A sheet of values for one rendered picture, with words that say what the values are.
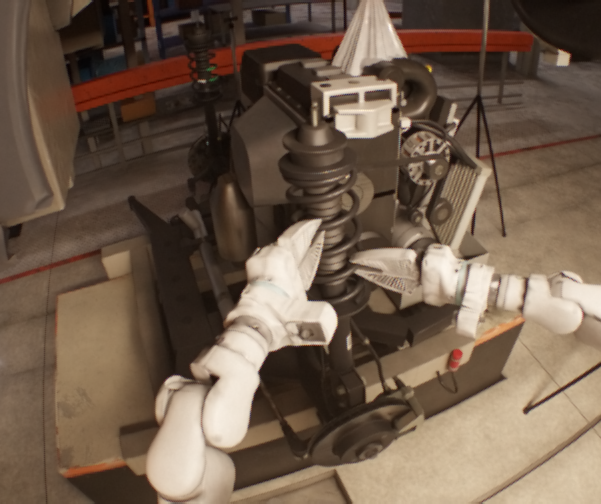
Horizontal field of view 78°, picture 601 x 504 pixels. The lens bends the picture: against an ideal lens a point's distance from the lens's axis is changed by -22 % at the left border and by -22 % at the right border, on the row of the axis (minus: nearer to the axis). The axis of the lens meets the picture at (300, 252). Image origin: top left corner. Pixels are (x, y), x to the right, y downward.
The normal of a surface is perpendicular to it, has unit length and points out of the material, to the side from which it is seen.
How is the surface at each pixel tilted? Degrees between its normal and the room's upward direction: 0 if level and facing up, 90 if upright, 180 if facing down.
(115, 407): 0
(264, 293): 16
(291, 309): 5
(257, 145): 53
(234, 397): 69
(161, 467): 30
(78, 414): 0
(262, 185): 90
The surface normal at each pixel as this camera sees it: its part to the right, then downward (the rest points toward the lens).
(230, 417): 0.87, -0.10
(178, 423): -0.34, -0.66
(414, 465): -0.04, -0.77
